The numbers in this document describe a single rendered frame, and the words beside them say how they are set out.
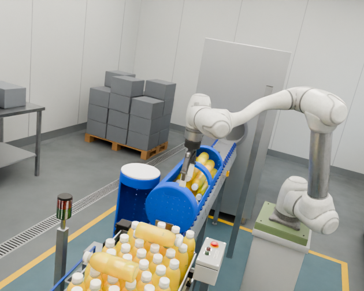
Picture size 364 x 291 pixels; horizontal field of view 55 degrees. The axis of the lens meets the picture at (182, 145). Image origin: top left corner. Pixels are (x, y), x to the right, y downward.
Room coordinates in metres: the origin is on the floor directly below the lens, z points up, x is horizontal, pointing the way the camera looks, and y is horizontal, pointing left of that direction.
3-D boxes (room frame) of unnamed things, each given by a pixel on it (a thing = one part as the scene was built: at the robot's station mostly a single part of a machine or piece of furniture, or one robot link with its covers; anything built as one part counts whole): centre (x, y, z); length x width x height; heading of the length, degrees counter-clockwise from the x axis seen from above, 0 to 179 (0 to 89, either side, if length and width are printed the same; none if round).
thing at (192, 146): (1.56, -0.05, 1.50); 0.08 x 0.07 x 0.09; 168
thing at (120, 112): (5.85, 0.96, 0.59); 1.20 x 0.80 x 1.19; 70
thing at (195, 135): (1.56, -0.05, 1.57); 0.09 x 0.09 x 0.06
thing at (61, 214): (1.35, 0.46, 1.18); 0.06 x 0.06 x 0.05
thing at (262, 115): (3.02, -0.65, 0.85); 0.06 x 0.06 x 1.70; 77
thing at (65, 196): (1.35, 0.46, 1.18); 0.06 x 0.06 x 0.16
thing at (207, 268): (1.37, -0.21, 1.05); 0.20 x 0.10 x 0.10; 167
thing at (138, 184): (2.31, 0.26, 0.59); 0.28 x 0.28 x 0.88
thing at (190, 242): (1.49, -0.11, 1.00); 0.07 x 0.07 x 0.19
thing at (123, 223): (1.65, 0.23, 0.95); 0.10 x 0.07 x 0.10; 77
